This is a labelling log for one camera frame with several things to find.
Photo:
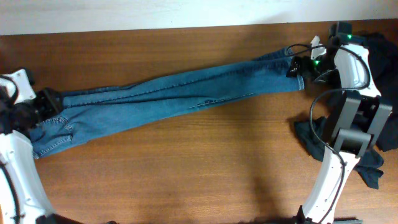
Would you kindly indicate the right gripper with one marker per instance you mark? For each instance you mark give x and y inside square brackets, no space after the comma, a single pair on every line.
[303,61]

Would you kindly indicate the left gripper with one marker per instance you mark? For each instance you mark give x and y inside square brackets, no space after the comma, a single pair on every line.
[50,101]

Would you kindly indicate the blue denim jeans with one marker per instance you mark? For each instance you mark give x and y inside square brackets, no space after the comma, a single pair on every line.
[96,113]

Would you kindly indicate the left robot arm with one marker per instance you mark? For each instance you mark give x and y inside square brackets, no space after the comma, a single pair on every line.
[23,198]

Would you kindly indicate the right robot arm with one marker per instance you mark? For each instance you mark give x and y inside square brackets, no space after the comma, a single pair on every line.
[356,121]

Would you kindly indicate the dark grey cloth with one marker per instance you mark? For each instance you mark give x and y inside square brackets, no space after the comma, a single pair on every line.
[367,167]

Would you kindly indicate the black garment with red trim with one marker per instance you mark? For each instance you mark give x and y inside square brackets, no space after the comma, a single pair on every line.
[372,62]

